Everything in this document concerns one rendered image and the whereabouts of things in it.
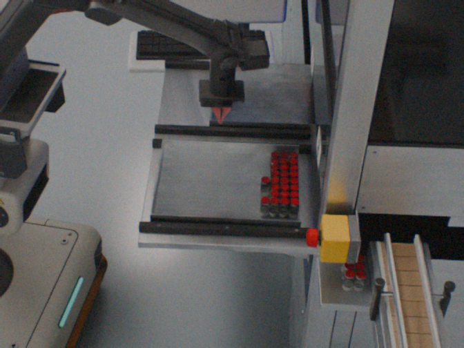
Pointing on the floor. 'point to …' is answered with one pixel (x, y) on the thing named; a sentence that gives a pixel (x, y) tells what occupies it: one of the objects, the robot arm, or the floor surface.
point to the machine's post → (349, 137)
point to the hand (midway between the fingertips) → (219, 119)
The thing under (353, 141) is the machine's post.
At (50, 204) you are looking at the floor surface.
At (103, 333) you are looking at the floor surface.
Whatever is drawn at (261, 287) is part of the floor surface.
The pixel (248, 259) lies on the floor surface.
